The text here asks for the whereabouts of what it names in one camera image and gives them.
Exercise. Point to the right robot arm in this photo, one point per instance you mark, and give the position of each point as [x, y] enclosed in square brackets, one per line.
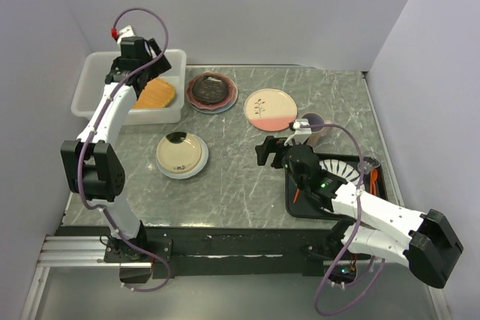
[425, 243]

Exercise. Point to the cream and pink round plate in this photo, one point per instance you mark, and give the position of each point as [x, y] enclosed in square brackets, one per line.
[270, 109]

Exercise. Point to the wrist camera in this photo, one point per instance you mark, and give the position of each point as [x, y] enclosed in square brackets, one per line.
[301, 131]
[118, 34]

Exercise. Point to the aluminium rail frame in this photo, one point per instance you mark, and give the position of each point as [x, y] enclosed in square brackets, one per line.
[233, 191]

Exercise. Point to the translucent white plastic bin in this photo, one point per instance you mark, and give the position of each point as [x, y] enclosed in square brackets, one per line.
[91, 84]

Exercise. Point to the white plate under bowl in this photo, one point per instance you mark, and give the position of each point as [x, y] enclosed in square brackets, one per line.
[197, 169]

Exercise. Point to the black round patterned plate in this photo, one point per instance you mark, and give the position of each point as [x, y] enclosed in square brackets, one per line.
[210, 89]

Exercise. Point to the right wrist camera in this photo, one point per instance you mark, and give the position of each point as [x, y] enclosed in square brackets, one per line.
[301, 131]

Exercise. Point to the clear drinking glass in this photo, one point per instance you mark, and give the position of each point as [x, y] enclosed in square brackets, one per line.
[368, 164]

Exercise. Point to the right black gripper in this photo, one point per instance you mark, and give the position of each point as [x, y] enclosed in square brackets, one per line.
[262, 151]

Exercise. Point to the black rectangular serving tray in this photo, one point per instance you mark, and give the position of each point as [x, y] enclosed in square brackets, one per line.
[305, 209]

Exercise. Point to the beige mug with purple interior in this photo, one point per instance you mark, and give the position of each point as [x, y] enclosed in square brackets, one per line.
[318, 128]

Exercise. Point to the pink scalloped plate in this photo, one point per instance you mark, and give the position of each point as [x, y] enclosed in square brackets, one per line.
[195, 102]

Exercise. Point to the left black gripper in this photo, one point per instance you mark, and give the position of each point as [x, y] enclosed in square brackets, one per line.
[160, 67]

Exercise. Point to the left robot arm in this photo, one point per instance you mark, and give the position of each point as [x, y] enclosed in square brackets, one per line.
[92, 168]

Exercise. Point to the white plate with blue stripes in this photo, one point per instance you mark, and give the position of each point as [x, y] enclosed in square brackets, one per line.
[341, 169]

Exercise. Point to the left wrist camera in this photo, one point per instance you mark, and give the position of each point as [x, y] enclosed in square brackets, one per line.
[118, 34]

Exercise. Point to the orange woven-pattern square plate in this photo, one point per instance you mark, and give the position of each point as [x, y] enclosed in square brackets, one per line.
[157, 94]

